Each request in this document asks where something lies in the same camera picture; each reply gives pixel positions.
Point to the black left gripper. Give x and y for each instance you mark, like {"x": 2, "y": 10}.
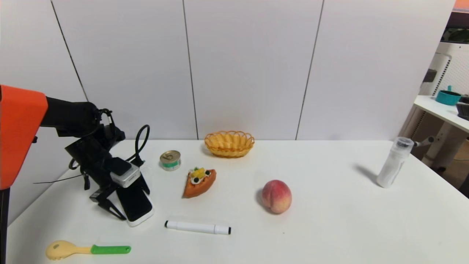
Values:
{"x": 103, "y": 193}

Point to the white smartphone with black screen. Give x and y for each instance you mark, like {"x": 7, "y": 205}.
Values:
{"x": 135, "y": 203}

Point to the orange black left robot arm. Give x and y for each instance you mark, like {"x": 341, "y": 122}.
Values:
{"x": 20, "y": 135}

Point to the yellow woven basket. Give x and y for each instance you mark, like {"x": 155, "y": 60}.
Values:
{"x": 229, "y": 145}

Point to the black mesh basket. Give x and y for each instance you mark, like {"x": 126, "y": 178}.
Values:
{"x": 464, "y": 109}

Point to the small tin can green label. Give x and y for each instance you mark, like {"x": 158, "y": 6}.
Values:
{"x": 170, "y": 160}

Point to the orange fruit cake slice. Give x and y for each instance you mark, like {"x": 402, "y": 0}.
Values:
{"x": 199, "y": 182}

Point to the white marker with black caps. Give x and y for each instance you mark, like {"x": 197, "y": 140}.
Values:
{"x": 198, "y": 227}

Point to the red yellow peach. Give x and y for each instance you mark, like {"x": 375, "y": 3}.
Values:
{"x": 277, "y": 197}

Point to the white plastic bottle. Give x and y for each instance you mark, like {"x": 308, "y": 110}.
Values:
{"x": 392, "y": 165}

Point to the white side table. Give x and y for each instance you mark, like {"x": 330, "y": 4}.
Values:
{"x": 439, "y": 112}

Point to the teal bowl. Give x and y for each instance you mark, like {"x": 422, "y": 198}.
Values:
{"x": 447, "y": 98}

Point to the white perforated panel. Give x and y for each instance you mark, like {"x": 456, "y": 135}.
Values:
{"x": 454, "y": 69}

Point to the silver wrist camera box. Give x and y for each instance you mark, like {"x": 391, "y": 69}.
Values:
{"x": 125, "y": 174}

